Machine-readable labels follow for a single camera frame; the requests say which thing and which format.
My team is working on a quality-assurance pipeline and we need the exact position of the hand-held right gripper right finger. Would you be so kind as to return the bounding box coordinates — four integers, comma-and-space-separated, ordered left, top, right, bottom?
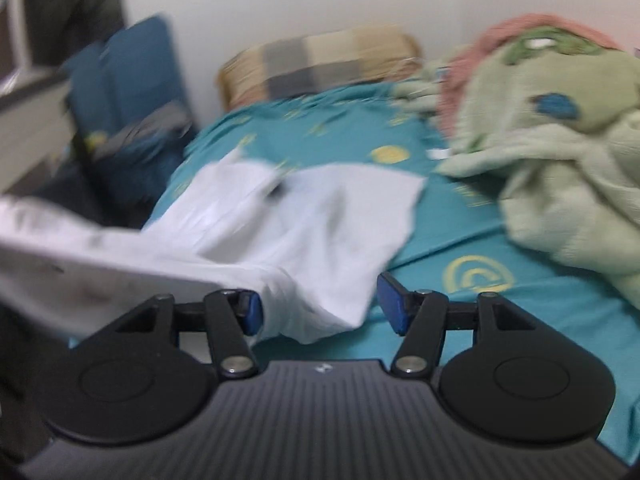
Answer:
376, 271, 543, 379

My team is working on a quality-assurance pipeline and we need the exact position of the blue covered chair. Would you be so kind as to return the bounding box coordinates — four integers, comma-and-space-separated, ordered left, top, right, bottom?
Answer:
60, 15, 201, 226

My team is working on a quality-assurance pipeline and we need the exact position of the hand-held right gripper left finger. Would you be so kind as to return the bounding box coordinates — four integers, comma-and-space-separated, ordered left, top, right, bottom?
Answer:
101, 287, 265, 379

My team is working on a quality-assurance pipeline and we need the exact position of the plaid pillow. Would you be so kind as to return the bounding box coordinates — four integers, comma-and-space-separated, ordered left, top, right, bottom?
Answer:
217, 25, 423, 111

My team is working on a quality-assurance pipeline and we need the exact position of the grey cloth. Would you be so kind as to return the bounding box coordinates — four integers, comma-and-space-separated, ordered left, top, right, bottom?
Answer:
100, 102, 196, 160

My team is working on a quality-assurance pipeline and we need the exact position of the pink fluffy blanket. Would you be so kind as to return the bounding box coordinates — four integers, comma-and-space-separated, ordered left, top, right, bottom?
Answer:
440, 12, 621, 131

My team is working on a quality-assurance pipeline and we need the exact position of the green fleece blanket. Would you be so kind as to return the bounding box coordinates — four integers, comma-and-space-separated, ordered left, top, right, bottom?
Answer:
390, 27, 640, 311

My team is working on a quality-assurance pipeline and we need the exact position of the teal printed bed sheet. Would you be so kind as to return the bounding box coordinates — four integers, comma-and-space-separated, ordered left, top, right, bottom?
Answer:
70, 82, 640, 466

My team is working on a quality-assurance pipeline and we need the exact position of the white shirt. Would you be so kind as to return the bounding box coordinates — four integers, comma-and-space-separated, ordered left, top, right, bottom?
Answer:
0, 149, 427, 346

